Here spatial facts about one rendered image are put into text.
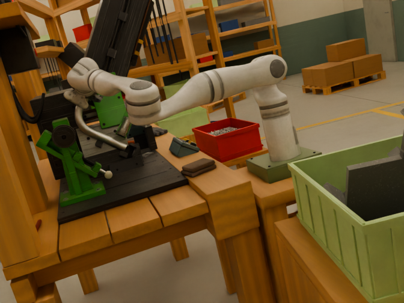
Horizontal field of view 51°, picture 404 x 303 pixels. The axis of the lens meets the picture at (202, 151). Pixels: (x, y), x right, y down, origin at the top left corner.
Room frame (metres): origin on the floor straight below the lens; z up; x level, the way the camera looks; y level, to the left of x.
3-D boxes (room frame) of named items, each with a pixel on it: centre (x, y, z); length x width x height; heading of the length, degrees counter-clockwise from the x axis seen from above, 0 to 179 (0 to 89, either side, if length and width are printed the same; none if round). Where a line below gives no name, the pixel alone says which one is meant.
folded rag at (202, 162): (1.36, 0.02, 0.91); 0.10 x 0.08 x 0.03; 118
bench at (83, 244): (1.79, 0.41, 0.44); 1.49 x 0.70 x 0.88; 14
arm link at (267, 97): (1.33, -0.25, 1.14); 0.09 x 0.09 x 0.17; 24
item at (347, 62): (7.55, -2.76, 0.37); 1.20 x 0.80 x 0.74; 103
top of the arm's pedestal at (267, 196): (1.32, -0.26, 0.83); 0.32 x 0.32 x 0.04; 12
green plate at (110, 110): (1.74, 0.33, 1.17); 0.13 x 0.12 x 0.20; 14
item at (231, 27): (10.41, -0.82, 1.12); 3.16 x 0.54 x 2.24; 95
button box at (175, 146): (1.68, 0.07, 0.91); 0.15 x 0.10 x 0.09; 14
